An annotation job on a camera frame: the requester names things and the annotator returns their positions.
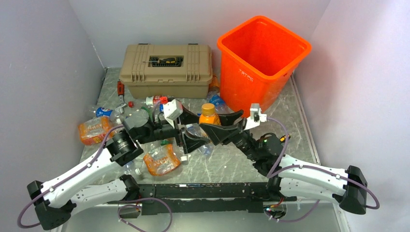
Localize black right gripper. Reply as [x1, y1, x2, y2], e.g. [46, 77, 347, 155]
[200, 110, 261, 162]

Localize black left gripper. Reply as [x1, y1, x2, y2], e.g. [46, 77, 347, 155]
[137, 104, 210, 153]

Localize small orange juice bottle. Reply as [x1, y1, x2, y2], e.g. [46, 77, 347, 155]
[199, 103, 221, 125]

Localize clear purple label water bottle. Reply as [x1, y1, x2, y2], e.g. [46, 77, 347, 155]
[186, 124, 214, 157]

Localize large orange label bottle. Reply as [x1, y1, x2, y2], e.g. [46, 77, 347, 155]
[143, 144, 181, 176]

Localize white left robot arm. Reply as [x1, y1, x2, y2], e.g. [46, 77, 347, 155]
[27, 101, 209, 230]

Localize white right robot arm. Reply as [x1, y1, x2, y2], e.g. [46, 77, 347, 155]
[200, 109, 370, 215]

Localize blue label bottle near bin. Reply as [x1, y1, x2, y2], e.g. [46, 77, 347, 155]
[206, 91, 230, 114]

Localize orange plastic bin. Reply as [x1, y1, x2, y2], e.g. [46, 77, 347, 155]
[217, 15, 312, 117]

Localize orange bottle behind toolbox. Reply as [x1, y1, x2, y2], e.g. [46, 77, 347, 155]
[208, 75, 220, 93]

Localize red label clear bottle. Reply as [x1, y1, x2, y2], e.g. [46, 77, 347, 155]
[142, 95, 169, 106]

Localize tan plastic toolbox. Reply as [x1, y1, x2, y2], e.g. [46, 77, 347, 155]
[119, 43, 213, 99]

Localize yellow black screwdriver on table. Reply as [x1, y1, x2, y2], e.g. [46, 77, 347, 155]
[279, 134, 291, 143]

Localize blue label bottle front left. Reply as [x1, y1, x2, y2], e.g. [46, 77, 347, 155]
[123, 161, 142, 176]

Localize black yellow screwdriver on toolbox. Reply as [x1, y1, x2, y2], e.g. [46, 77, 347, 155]
[147, 57, 176, 63]

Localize pepsi bottle far left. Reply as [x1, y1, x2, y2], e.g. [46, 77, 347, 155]
[87, 105, 125, 125]

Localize crushed orange label bottle left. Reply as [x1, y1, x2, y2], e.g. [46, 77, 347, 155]
[77, 116, 114, 145]

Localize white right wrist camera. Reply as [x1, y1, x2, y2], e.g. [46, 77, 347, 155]
[245, 103, 267, 130]

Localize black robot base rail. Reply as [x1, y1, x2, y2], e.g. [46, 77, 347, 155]
[105, 181, 297, 216]

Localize red handled tool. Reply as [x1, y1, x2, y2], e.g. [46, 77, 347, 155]
[115, 80, 127, 114]

